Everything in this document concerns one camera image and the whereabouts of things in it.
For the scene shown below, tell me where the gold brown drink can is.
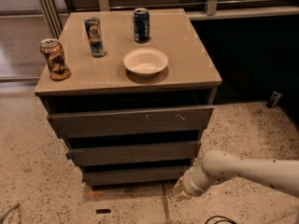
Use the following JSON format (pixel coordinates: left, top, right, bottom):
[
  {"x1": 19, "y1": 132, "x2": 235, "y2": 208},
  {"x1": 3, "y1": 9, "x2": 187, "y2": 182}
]
[{"x1": 40, "y1": 38, "x2": 71, "y2": 81}]

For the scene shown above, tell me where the grey drawer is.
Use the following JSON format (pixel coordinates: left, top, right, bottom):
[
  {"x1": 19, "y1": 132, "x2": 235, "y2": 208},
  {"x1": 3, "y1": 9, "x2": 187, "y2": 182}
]
[
  {"x1": 67, "y1": 141, "x2": 201, "y2": 166},
  {"x1": 48, "y1": 105, "x2": 213, "y2": 138},
  {"x1": 82, "y1": 165, "x2": 189, "y2": 187}
]

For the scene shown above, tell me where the black floor cable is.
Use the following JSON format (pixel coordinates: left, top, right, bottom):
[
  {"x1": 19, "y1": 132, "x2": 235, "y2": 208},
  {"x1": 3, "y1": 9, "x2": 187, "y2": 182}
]
[{"x1": 204, "y1": 215, "x2": 238, "y2": 224}]

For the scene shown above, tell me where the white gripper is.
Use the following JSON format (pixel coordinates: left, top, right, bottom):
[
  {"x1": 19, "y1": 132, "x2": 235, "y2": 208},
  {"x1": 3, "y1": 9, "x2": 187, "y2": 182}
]
[{"x1": 172, "y1": 165, "x2": 207, "y2": 200}]

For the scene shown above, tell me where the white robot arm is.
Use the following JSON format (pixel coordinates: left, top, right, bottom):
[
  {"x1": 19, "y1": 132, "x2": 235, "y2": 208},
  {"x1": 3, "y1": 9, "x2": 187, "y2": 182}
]
[{"x1": 173, "y1": 149, "x2": 299, "y2": 200}]

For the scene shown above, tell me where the tall slim dark can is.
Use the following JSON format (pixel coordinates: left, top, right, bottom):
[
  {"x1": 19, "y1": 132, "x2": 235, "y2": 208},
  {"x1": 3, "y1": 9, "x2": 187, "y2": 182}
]
[{"x1": 84, "y1": 17, "x2": 107, "y2": 58}]

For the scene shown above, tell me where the grey middle drawer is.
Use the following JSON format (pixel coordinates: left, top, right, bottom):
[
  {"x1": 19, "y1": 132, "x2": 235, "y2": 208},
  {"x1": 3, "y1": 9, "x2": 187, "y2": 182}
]
[{"x1": 67, "y1": 141, "x2": 201, "y2": 166}]

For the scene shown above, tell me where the grey drawer cabinet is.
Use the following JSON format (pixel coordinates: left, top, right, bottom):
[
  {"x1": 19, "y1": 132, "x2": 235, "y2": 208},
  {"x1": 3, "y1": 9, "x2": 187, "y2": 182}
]
[{"x1": 35, "y1": 9, "x2": 221, "y2": 177}]

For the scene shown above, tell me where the white paper bowl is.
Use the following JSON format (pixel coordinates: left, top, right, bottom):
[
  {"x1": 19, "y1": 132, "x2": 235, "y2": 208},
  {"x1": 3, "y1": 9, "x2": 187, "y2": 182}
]
[{"x1": 123, "y1": 49, "x2": 168, "y2": 77}]

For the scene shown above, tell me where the small black floor box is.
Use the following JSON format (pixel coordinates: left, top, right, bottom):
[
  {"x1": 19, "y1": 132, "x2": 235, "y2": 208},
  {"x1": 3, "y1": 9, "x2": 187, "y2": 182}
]
[{"x1": 266, "y1": 91, "x2": 282, "y2": 108}]

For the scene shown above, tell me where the small black floor tape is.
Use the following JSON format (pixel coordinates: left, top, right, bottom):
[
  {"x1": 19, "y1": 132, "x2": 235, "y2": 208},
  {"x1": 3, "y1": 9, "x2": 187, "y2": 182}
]
[{"x1": 96, "y1": 209, "x2": 111, "y2": 215}]

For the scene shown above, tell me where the grey floor cable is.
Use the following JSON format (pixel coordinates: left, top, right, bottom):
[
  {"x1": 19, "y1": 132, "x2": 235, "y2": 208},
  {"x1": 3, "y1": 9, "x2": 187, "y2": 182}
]
[{"x1": 0, "y1": 202, "x2": 20, "y2": 223}]

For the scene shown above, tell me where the grey bottom drawer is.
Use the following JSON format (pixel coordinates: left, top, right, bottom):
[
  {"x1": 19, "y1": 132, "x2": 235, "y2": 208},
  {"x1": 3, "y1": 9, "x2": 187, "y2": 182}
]
[{"x1": 82, "y1": 165, "x2": 189, "y2": 187}]

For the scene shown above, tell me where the blue pepsi can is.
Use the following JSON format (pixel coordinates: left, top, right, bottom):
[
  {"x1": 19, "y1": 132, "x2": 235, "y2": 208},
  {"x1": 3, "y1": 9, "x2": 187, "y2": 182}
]
[{"x1": 133, "y1": 7, "x2": 150, "y2": 43}]

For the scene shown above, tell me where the grey top drawer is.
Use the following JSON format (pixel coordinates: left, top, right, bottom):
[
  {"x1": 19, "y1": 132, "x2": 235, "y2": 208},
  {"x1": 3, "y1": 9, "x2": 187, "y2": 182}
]
[{"x1": 48, "y1": 105, "x2": 213, "y2": 138}]

